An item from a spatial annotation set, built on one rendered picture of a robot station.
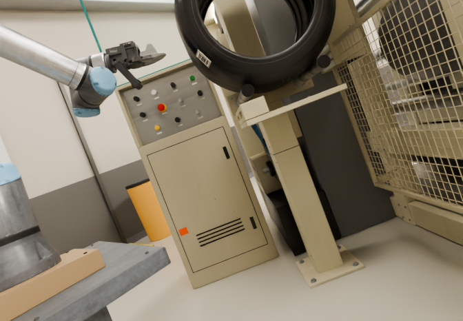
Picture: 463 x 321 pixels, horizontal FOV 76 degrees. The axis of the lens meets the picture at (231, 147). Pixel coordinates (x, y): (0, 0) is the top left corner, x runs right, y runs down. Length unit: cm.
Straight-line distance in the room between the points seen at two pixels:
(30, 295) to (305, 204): 111
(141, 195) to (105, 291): 269
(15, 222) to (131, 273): 29
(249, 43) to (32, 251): 114
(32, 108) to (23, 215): 303
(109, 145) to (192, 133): 222
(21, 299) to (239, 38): 121
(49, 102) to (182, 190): 241
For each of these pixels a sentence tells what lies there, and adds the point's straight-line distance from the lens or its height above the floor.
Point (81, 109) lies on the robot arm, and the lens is 117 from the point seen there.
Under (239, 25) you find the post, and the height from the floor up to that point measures 124.
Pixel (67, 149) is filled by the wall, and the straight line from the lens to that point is 375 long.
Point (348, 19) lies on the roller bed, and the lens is 152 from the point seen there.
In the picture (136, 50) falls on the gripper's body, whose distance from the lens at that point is 120.
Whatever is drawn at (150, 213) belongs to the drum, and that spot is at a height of 30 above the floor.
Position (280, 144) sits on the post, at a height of 65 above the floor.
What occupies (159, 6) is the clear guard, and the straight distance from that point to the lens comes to 196.
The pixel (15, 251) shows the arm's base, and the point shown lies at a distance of 81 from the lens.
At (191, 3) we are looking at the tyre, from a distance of 112.
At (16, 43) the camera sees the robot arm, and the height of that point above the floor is 123.
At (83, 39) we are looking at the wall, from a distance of 429.
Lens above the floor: 78
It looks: 2 degrees down
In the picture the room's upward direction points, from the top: 21 degrees counter-clockwise
